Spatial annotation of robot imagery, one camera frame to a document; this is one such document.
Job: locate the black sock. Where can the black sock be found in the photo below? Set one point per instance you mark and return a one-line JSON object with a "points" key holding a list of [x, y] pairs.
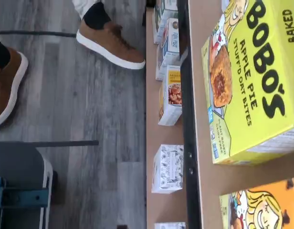
{"points": [[97, 16], [0, 52]]}

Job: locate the white and green food box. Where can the white and green food box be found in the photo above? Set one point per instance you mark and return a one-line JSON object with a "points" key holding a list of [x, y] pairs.
{"points": [[161, 14]]}

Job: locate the white box with blue label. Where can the white box with blue label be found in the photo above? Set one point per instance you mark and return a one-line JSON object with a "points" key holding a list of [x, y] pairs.
{"points": [[172, 35]]}

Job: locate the brown shoe white sole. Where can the brown shoe white sole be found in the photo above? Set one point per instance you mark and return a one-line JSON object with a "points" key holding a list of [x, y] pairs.
{"points": [[113, 43], [6, 88]]}

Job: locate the grey robot cart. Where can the grey robot cart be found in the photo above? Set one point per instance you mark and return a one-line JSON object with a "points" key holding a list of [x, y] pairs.
{"points": [[18, 157]]}

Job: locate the thin black floor pole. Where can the thin black floor pole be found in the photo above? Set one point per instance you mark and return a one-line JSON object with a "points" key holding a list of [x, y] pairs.
{"points": [[54, 143], [37, 34]]}

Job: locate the green Bobo's apple pie box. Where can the green Bobo's apple pie box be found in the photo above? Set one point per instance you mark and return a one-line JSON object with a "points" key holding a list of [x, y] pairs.
{"points": [[254, 83]]}

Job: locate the light trouser leg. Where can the light trouser leg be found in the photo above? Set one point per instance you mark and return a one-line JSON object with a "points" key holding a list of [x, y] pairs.
{"points": [[83, 6]]}

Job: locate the teal metal frame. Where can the teal metal frame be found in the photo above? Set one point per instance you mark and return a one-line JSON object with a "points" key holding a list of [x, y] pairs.
{"points": [[20, 198]]}

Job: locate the yellow pasta box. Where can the yellow pasta box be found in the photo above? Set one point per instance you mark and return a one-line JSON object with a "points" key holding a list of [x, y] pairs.
{"points": [[172, 93]]}

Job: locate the white floral print box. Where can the white floral print box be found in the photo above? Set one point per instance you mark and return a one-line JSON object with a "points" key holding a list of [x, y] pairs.
{"points": [[169, 167], [169, 226]]}

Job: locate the orange Bobo's peanut butter box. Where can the orange Bobo's peanut butter box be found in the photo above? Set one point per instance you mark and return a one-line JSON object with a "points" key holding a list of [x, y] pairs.
{"points": [[261, 210]]}

